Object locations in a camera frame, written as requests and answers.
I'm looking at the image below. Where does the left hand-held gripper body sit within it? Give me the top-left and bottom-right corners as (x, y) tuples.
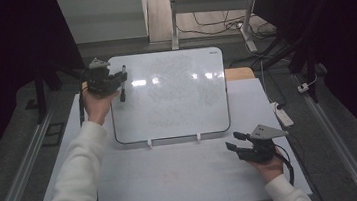
(81, 56), (122, 99)

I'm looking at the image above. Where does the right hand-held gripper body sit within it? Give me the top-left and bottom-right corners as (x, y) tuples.
(235, 121), (292, 168)

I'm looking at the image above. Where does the black and white marker pen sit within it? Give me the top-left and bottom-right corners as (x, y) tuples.
(116, 65), (131, 104)

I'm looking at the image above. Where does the white dry-erase whiteboard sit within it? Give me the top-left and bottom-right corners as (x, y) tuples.
(105, 45), (232, 146)

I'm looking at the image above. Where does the person's right hand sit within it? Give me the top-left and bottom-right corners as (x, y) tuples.
(247, 146), (287, 186)

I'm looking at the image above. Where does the person's left hand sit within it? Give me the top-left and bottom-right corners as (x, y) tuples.
(82, 86), (125, 128)

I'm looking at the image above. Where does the white power strip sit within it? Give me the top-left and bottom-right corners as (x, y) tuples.
(269, 100), (295, 130)

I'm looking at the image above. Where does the black metal stand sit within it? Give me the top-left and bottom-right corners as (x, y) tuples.
(30, 61), (67, 125)
(242, 0), (355, 111)

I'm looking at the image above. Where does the pale grey cabinet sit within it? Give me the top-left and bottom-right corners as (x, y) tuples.
(55, 0), (152, 47)

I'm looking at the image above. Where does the wooden table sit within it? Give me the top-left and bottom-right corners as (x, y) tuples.
(78, 63), (257, 98)

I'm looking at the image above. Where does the black floor plate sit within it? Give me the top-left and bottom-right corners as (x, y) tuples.
(39, 121), (69, 149)

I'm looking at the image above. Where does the small white plug adapter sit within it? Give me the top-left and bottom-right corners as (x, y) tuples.
(296, 82), (311, 94)

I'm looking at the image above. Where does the right hand-held gripper black cable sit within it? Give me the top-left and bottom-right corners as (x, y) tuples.
(274, 142), (297, 188)

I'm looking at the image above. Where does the hand-held gripper black cable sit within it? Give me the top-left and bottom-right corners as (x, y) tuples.
(75, 68), (94, 128)
(274, 142), (297, 188)

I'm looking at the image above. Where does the left hand-held gripper black cable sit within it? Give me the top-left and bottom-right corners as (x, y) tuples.
(75, 68), (94, 128)

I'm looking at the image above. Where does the power strip cable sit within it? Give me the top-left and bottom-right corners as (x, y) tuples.
(258, 57), (290, 112)

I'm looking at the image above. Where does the silver metal rail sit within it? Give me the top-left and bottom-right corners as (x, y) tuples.
(292, 67), (357, 201)
(0, 104), (66, 201)

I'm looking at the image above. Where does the tangle of black floor cables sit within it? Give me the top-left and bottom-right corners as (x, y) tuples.
(174, 0), (278, 46)

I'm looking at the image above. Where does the white standing desk frame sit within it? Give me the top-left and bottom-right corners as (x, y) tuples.
(167, 0), (267, 61)

